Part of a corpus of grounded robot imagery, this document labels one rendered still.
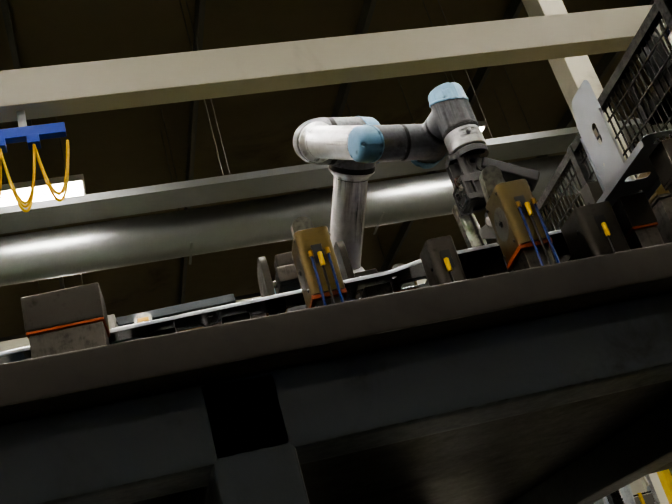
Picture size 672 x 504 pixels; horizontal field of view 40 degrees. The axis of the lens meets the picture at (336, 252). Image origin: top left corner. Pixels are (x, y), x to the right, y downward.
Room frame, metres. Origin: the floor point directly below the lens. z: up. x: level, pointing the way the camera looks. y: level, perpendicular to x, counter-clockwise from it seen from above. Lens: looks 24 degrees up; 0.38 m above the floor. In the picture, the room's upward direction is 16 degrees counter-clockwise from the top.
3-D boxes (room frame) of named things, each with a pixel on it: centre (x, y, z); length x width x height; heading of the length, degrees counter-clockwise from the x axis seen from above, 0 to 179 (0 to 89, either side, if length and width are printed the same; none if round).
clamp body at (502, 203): (1.46, -0.31, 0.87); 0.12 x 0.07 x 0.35; 12
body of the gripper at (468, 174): (1.63, -0.30, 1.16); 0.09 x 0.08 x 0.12; 102
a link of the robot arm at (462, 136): (1.63, -0.31, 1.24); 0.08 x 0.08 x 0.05
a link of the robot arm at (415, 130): (1.71, -0.24, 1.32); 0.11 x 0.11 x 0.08; 26
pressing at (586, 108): (1.73, -0.58, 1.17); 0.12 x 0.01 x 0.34; 12
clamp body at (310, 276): (1.41, 0.03, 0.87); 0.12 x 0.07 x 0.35; 12
